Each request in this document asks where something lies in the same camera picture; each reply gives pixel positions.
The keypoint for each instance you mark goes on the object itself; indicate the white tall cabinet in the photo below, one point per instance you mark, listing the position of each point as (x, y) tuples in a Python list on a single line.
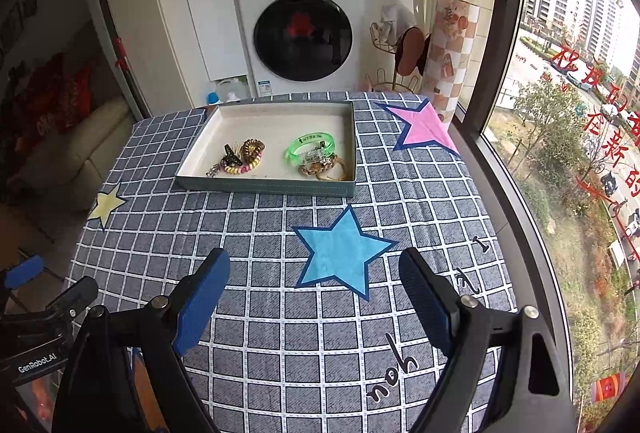
[(200, 13)]

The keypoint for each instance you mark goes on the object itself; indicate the grey shallow cardboard tray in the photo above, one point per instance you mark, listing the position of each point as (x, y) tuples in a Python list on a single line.
[(300, 118)]

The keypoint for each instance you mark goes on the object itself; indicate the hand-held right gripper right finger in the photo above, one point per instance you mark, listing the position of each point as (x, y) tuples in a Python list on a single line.
[(425, 303)]

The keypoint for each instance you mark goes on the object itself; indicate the white front-load washing machine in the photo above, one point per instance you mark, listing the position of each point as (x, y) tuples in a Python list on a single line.
[(245, 38)]

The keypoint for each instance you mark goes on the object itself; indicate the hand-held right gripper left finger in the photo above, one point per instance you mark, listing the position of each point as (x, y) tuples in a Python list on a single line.
[(200, 308)]

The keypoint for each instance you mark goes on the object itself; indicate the white plastic jug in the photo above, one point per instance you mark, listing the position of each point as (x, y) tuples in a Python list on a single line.
[(235, 85)]

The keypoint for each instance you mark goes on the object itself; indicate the red ribbon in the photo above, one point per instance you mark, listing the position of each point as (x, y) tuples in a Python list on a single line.
[(121, 50)]

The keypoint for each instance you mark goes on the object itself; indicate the red window sticker lettering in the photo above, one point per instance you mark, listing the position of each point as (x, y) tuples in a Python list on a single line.
[(570, 58)]

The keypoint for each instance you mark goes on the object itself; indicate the brown slipper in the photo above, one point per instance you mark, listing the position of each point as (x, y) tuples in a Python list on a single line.
[(410, 50), (426, 55)]

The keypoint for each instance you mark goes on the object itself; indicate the pink checked patterned roll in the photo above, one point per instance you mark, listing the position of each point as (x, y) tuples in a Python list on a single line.
[(450, 53)]

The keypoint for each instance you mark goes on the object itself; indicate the green translucent bangle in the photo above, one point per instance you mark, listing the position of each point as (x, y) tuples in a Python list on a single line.
[(295, 144)]

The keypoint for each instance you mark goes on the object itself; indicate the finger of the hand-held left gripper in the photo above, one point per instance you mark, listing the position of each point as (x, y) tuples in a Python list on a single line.
[(22, 272), (70, 298)]

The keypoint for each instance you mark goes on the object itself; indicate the grey checked star tablecloth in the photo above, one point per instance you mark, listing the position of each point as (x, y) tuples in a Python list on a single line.
[(280, 363)]

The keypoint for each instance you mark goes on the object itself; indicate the red cushion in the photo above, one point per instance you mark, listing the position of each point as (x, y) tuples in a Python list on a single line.
[(50, 103)]

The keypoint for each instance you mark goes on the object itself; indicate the dark sliding door frame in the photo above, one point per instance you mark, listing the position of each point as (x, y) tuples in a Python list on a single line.
[(125, 13)]

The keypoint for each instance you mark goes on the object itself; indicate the dark window frame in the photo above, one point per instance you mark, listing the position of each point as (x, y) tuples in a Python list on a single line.
[(505, 38)]

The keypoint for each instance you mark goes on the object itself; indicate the black hair claw clip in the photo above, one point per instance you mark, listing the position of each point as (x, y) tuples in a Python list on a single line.
[(231, 153)]

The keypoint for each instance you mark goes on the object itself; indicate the white cloth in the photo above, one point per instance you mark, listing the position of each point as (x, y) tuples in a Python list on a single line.
[(397, 15)]

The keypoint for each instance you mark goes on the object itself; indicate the cream sofa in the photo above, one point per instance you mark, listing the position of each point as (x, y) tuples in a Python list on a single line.
[(75, 153)]

